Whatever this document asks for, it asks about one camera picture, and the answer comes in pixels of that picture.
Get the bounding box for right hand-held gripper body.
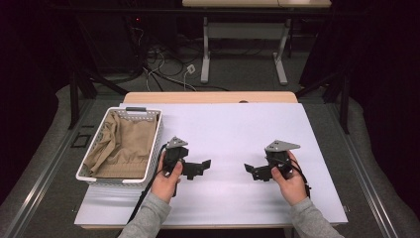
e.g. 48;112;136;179
261;139;301;181

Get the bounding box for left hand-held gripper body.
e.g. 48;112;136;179
161;136;196;177

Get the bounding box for person's right hand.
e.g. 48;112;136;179
270;150;309;207

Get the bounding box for white perforated plastic basket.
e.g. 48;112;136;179
74;106;164;184

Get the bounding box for black metal stand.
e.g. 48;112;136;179
67;13;130;130
295;65;351;135

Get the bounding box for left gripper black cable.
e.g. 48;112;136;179
127;143;169;226

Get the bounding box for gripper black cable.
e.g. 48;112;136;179
280;157;312;199
127;143;169;226

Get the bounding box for tan pants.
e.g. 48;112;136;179
82;109;158;179

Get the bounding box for aluminium floor rail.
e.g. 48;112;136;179
0;98;97;238
325;102;400;238

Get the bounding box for white desk with grey legs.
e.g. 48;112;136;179
181;0;332;86

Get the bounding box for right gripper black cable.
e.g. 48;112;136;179
280;157;312;199

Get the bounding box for person's left hand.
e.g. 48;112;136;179
151;153;184;204

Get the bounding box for bundle of floor cables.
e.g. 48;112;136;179
125;16;231;93

